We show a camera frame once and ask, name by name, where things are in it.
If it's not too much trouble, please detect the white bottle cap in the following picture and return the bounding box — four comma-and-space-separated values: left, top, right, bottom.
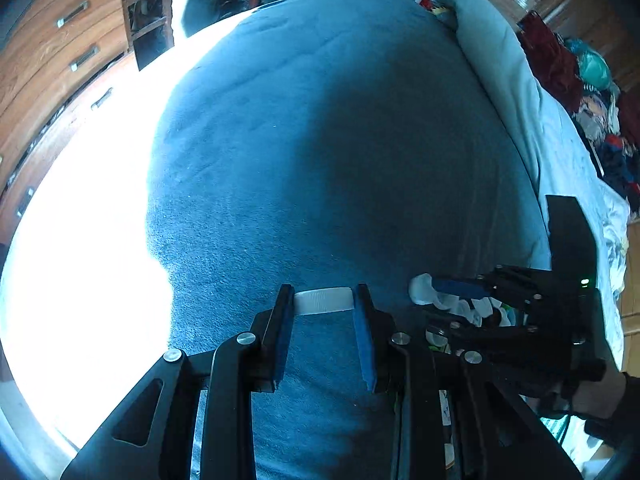
294, 287, 354, 316

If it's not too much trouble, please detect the person's right hand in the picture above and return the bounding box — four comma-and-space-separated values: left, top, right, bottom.
537, 372, 640, 452

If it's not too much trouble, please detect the light blue duvet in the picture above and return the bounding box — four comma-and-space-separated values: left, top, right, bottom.
429, 0, 632, 281

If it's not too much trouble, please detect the dark blue bed blanket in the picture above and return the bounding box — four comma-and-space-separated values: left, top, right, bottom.
144, 0, 551, 480

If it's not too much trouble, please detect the pile of clothes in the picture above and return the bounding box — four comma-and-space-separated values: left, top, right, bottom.
516, 11, 639, 211

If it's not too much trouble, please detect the wooden drawer cabinet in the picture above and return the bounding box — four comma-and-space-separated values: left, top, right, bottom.
1, 0, 174, 247

